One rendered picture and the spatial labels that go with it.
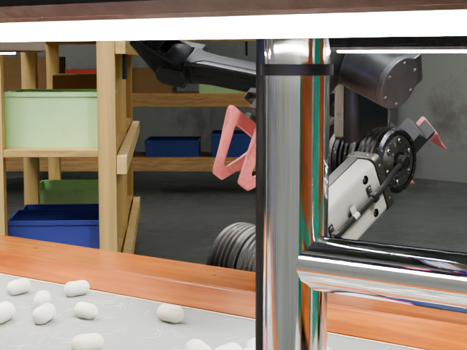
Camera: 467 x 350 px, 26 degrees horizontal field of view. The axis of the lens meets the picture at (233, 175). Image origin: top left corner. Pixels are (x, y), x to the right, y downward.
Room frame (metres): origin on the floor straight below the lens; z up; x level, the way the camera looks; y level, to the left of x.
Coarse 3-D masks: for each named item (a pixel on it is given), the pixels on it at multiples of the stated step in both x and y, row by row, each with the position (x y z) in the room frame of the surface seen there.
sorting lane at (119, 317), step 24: (0, 288) 1.27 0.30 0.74; (48, 288) 1.27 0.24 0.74; (24, 312) 1.15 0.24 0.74; (72, 312) 1.15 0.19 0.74; (120, 312) 1.15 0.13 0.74; (144, 312) 1.15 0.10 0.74; (192, 312) 1.15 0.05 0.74; (216, 312) 1.14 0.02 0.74; (0, 336) 1.05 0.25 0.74; (24, 336) 1.05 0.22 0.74; (48, 336) 1.05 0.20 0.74; (72, 336) 1.05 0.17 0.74; (120, 336) 1.05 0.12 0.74; (144, 336) 1.05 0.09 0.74; (168, 336) 1.05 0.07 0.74; (192, 336) 1.05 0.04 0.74; (216, 336) 1.05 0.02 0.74; (240, 336) 1.05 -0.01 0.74; (336, 336) 1.05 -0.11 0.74
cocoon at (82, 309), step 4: (76, 304) 1.13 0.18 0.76; (80, 304) 1.12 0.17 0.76; (84, 304) 1.12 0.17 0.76; (88, 304) 1.12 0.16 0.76; (92, 304) 1.12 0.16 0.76; (76, 308) 1.12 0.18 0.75; (80, 308) 1.12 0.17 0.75; (84, 308) 1.11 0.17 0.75; (88, 308) 1.11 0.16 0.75; (92, 308) 1.11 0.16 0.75; (96, 308) 1.12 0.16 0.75; (76, 312) 1.12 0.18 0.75; (80, 312) 1.12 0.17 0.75; (84, 312) 1.11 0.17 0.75; (88, 312) 1.11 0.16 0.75; (92, 312) 1.11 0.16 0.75; (96, 312) 1.12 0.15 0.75; (80, 316) 1.12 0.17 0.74; (84, 316) 1.11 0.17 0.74; (88, 316) 1.11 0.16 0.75; (92, 316) 1.11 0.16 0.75
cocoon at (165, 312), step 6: (162, 306) 1.11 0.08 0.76; (168, 306) 1.10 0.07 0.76; (174, 306) 1.10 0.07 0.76; (162, 312) 1.10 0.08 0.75; (168, 312) 1.10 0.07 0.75; (174, 312) 1.09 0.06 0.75; (180, 312) 1.10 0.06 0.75; (162, 318) 1.10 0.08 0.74; (168, 318) 1.10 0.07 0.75; (174, 318) 1.09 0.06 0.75; (180, 318) 1.10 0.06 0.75
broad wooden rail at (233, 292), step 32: (0, 256) 1.39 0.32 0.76; (32, 256) 1.36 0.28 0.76; (64, 256) 1.36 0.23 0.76; (96, 256) 1.36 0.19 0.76; (128, 256) 1.36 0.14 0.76; (96, 288) 1.26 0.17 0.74; (128, 288) 1.24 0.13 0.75; (160, 288) 1.21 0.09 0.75; (192, 288) 1.19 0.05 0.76; (224, 288) 1.17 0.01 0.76; (352, 320) 1.06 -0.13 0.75; (384, 320) 1.04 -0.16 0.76; (416, 320) 1.03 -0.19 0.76; (448, 320) 1.02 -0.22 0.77
